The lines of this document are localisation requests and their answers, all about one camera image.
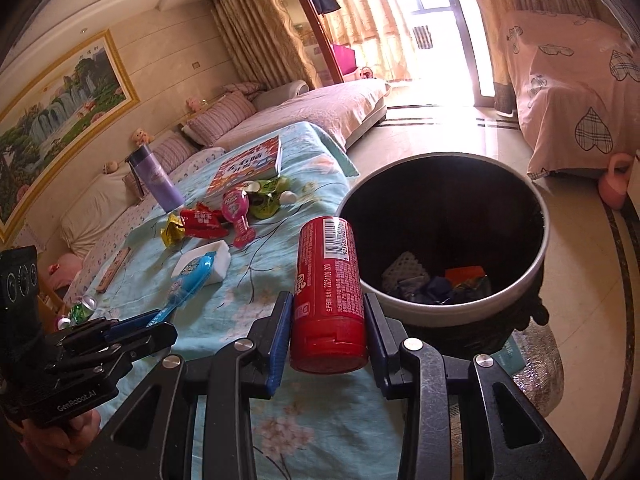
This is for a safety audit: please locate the small striped pillow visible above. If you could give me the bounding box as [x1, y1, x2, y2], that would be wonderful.
[222, 81, 266, 103]

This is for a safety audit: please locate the pink heart printed cover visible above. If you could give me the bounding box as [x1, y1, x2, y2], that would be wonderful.
[492, 10, 640, 181]

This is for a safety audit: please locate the person's left hand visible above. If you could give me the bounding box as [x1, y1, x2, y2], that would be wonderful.
[20, 407, 103, 471]

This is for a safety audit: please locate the floral teal tablecloth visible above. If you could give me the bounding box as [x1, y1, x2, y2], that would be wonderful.
[65, 121, 408, 480]

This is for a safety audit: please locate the pink lollipop toy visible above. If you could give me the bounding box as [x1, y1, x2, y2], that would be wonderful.
[221, 187, 256, 248]

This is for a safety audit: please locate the white foam block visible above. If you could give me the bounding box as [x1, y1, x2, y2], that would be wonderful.
[171, 241, 231, 286]

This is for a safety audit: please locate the dark blue bag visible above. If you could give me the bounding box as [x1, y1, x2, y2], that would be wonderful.
[147, 255, 215, 328]

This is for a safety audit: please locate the yellow snack wrapper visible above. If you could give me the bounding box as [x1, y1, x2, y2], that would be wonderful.
[161, 214, 187, 248]

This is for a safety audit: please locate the clear plastic bag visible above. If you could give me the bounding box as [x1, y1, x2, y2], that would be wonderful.
[492, 320, 565, 417]

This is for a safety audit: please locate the large striped pillow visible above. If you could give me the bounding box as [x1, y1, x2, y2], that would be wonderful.
[187, 92, 258, 147]
[122, 135, 198, 196]

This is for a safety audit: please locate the green snack wrapper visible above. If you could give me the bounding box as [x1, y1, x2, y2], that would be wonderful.
[247, 177, 291, 220]

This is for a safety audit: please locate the pink box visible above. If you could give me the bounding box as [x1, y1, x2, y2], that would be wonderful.
[332, 44, 360, 82]

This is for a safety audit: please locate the red cylindrical canister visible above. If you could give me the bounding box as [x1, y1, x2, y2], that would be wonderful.
[289, 216, 370, 375]

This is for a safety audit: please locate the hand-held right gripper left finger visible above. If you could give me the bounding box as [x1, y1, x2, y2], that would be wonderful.
[67, 291, 296, 480]

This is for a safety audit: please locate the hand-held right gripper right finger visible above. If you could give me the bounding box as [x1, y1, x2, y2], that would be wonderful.
[364, 292, 586, 480]

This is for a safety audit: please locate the white pillow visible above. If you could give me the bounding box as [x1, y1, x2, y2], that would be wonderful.
[60, 167, 146, 256]

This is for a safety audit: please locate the purple water bottle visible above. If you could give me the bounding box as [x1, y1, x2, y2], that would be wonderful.
[125, 145, 185, 211]

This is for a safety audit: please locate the red snack wrapper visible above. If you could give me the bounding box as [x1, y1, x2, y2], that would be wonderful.
[180, 203, 228, 241]

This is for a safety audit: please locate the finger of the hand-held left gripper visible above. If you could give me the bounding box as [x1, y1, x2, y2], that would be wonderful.
[60, 310, 162, 356]
[45, 322, 179, 378]

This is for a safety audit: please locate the framed landscape painting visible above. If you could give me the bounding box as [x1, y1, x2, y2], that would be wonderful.
[0, 29, 140, 243]

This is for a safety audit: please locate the pink kettle shaped toy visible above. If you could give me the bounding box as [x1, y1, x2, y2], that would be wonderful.
[600, 154, 635, 210]

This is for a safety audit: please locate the sheer balcony curtain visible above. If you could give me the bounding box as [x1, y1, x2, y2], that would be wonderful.
[320, 0, 416, 83]

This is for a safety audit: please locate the crushed green can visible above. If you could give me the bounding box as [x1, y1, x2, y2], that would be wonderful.
[70, 295, 98, 323]

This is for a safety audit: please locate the sliding glass door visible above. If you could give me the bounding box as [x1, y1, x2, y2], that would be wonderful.
[420, 0, 496, 106]

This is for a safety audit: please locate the orange snack packet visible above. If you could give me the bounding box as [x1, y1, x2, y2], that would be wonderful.
[444, 266, 487, 288]

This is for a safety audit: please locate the dark blue wrapper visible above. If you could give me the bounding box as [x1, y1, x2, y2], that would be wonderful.
[395, 275, 493, 306]

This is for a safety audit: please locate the round trash bin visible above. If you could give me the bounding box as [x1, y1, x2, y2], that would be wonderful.
[334, 154, 550, 361]

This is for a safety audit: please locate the pink plush toy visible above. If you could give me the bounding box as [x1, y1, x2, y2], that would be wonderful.
[49, 252, 83, 288]

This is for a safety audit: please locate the sofa with patterned cover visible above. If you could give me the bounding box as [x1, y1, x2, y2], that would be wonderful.
[47, 79, 390, 311]

